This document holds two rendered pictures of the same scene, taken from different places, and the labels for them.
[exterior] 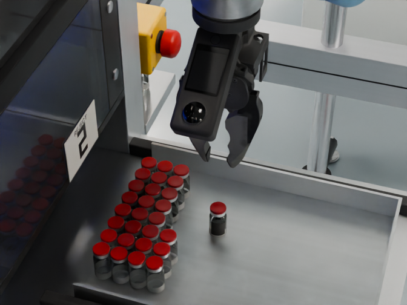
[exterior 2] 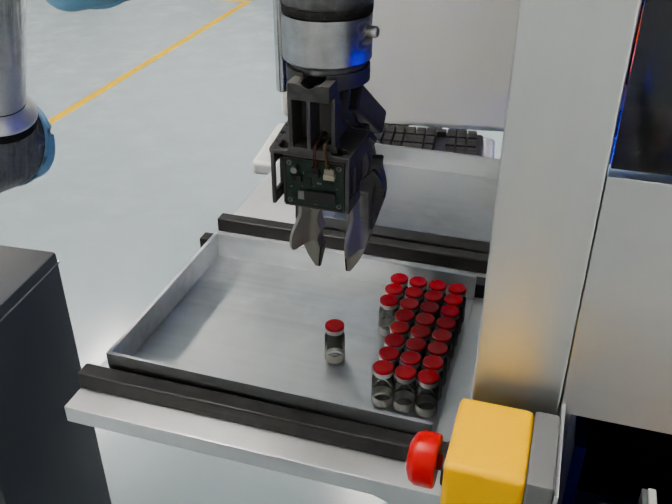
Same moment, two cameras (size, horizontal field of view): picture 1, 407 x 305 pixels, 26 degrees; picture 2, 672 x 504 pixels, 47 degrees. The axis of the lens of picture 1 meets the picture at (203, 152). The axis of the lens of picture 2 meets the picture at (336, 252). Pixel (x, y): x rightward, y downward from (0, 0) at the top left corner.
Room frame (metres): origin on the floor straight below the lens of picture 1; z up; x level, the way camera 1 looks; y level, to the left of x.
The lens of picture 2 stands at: (1.41, -0.02, 1.42)
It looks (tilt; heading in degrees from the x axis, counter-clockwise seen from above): 32 degrees down; 179
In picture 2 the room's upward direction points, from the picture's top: straight up
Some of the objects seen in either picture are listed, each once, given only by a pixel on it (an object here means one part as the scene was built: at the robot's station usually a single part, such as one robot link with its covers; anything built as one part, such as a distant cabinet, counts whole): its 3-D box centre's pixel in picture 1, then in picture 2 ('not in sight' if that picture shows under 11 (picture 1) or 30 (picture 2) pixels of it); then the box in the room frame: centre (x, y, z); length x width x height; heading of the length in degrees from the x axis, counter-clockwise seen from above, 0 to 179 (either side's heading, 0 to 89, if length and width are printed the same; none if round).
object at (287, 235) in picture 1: (244, 248); (305, 324); (0.72, -0.05, 0.90); 0.34 x 0.26 x 0.04; 72
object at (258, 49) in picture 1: (227, 48); (325, 132); (0.78, -0.03, 1.15); 0.09 x 0.08 x 0.12; 161
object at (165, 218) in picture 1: (160, 223); (401, 337); (0.75, 0.05, 0.90); 0.18 x 0.02 x 0.05; 162
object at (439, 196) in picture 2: not in sight; (458, 202); (0.43, 0.16, 0.90); 0.34 x 0.26 x 0.04; 72
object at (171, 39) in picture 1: (166, 43); (433, 460); (1.01, 0.05, 0.99); 0.04 x 0.04 x 0.04; 72
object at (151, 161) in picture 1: (127, 215); (442, 345); (0.77, 0.10, 0.90); 0.18 x 0.02 x 0.05; 162
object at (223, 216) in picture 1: (217, 220); (334, 342); (0.76, -0.02, 0.90); 0.02 x 0.02 x 0.04
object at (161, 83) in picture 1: (118, 94); not in sight; (1.05, 0.13, 0.87); 0.14 x 0.13 x 0.02; 72
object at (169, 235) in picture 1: (168, 247); (388, 315); (0.71, 0.04, 0.90); 0.02 x 0.02 x 0.05
